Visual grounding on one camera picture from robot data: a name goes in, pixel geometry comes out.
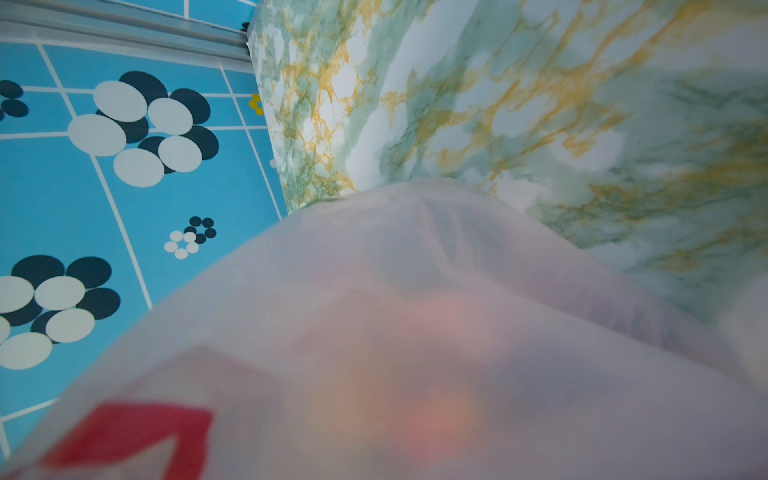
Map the pink translucent plastic bag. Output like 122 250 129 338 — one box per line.
2 179 767 479

